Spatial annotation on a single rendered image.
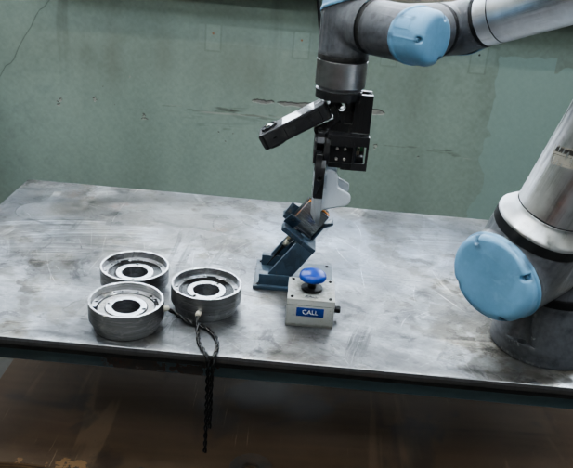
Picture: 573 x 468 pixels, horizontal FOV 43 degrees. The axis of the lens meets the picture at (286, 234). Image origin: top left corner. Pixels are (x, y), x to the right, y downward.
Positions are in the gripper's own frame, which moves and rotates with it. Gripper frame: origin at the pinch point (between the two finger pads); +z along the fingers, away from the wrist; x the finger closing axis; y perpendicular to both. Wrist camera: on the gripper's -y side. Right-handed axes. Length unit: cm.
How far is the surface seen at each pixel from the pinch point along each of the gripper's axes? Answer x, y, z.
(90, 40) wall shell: 150, -78, 2
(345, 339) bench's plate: -17.9, 5.8, 12.1
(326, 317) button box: -15.4, 2.9, 10.1
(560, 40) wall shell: 148, 82, -11
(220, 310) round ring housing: -16.5, -12.5, 9.9
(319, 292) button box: -12.9, 1.7, 7.4
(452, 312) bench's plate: -7.1, 23.1, 12.1
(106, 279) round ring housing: -12.2, -30.2, 8.8
